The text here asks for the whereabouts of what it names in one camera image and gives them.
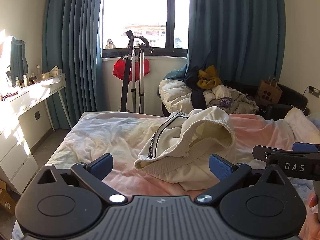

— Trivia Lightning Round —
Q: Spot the grey white clothes pile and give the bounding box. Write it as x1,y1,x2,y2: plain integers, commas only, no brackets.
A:
203,85,259,114

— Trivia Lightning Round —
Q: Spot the person's right hand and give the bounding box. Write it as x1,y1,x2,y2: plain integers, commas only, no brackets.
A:
299,192,320,240

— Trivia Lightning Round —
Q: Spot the pink white bed sheet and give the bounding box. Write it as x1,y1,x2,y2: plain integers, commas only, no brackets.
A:
11,107,320,240

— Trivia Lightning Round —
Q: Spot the black armchair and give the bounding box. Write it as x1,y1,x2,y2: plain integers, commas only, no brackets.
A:
224,81,310,121

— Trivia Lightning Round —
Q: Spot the cream zip-up jacket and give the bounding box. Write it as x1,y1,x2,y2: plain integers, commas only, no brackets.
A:
134,107,236,191

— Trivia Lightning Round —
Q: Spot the brown paper shopping bag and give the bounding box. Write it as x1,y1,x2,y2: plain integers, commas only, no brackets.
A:
255,78,282,106

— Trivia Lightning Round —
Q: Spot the white drawer cabinet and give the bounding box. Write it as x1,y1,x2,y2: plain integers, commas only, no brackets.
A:
0,125,39,194

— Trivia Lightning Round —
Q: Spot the black dark garment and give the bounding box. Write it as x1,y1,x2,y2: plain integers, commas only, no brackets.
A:
184,68,207,109

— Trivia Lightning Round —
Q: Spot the cardboard box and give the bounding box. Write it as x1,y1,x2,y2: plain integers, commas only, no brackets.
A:
0,180,16,215

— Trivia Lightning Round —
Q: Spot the white puffy down jacket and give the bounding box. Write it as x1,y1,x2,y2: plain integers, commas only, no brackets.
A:
159,79,194,114

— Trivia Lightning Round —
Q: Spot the mustard yellow garment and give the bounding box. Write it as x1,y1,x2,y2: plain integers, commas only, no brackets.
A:
197,65,222,90

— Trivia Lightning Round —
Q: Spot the white dressing table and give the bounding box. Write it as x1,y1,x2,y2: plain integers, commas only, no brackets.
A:
0,73,73,132

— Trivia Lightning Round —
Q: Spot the red garment on hanger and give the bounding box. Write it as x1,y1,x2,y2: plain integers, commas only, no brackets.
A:
113,57,150,81

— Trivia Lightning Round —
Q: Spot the small cosmetic bottle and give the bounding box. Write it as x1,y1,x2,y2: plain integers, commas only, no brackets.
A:
23,74,28,87

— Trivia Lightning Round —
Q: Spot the clear tall bottle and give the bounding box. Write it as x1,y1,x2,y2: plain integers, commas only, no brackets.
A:
36,65,41,81

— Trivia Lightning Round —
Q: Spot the vanity mirror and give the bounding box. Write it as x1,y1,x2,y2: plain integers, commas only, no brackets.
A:
1,29,29,87

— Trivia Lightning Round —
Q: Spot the right teal curtain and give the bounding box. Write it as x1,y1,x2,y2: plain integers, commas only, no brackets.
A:
167,0,286,86

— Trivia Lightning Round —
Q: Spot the teal curtain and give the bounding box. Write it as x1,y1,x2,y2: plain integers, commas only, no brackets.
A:
42,0,106,129
167,0,286,86

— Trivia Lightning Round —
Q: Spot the garment steamer stand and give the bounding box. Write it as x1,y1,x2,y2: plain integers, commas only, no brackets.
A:
120,29,153,114

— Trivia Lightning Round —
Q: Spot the left teal curtain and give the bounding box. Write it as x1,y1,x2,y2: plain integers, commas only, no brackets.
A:
42,0,106,129

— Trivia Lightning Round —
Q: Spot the black framed window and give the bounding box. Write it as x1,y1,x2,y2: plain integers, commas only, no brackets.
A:
103,0,190,58

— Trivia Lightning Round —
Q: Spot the wall power socket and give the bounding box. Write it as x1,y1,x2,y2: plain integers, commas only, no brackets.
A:
308,86,320,97

